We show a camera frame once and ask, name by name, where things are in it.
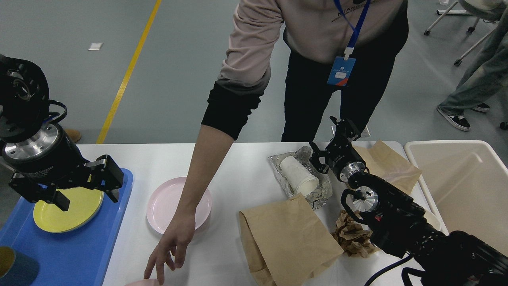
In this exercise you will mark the beige plastic bin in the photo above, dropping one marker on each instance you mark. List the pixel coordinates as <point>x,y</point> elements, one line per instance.
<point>466,186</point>

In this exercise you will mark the clear plastic wrapper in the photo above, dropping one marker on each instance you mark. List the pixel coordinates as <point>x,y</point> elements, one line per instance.
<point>320,195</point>

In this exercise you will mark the white paper cup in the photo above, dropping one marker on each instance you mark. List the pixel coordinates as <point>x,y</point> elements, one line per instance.
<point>300,179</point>

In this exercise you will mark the yellow plate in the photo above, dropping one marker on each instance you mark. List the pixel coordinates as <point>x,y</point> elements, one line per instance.
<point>83,206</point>

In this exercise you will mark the large brown paper bag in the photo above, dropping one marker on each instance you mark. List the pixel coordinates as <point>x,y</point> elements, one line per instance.
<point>285,243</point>

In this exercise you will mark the person with tan boots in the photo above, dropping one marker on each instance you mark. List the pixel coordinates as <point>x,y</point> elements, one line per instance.
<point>74,135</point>

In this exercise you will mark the person bare forearm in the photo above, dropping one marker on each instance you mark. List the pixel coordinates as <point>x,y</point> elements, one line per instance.
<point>209,152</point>

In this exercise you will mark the person in grey trousers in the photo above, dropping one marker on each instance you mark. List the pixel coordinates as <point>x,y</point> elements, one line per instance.
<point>486,76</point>

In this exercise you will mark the pink plate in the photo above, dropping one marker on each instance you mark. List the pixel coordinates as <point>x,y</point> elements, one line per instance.
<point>164,200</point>

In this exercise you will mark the person bare hand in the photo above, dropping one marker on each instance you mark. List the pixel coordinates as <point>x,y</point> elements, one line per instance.
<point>172,247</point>

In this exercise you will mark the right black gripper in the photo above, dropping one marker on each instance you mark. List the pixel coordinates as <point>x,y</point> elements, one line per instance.
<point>339,156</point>

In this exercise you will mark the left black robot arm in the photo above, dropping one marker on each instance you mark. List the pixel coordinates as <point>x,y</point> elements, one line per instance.
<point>25,102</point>

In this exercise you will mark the crumpled brown paper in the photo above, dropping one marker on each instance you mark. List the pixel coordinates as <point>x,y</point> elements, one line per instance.
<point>353,239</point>

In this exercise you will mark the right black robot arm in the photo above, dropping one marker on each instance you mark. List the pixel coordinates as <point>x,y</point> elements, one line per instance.
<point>398,225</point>

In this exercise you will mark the blue plastic tray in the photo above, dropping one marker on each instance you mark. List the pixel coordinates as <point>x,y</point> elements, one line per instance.
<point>79,257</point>

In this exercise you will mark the person in beige sweater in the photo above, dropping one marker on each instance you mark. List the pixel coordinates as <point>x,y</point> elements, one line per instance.
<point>316,31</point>

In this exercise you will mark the rear brown paper bag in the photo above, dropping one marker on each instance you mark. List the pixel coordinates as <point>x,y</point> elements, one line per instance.
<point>384,162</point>

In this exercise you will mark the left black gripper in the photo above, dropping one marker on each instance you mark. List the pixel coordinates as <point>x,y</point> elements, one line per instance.
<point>50,161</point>

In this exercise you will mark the pink cup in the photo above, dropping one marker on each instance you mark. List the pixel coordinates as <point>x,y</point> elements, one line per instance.
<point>144,282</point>

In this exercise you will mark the blue yellow cup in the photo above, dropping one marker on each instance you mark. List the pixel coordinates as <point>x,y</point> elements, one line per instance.
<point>16,268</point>

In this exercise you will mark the blue id badge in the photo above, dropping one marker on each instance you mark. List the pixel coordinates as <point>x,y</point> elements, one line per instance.
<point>341,71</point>

